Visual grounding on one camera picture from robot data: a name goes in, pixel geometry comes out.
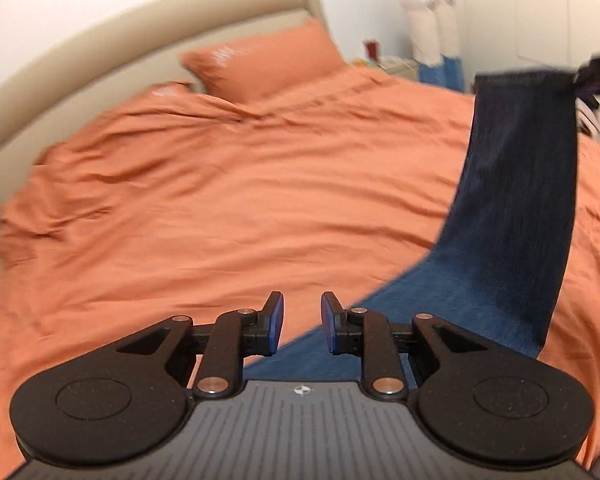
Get blue denim jeans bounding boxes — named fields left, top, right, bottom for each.
left=242, top=70, right=581, bottom=387

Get dark red box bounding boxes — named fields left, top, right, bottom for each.
left=363, top=39, right=379, bottom=64

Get white wardrobe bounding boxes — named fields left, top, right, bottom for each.
left=414, top=0, right=600, bottom=146

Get white bedside nightstand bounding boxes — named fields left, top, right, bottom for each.
left=350, top=55, right=419, bottom=81

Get orange pillow near nightstand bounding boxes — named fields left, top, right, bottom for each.
left=181, top=18, right=348, bottom=104

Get orange duvet cover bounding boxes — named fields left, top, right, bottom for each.
left=0, top=67, right=600, bottom=479

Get orange pillow near window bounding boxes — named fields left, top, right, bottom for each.
left=150, top=81, right=204, bottom=96

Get beige upholstered headboard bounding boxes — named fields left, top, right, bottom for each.
left=0, top=0, right=324, bottom=207

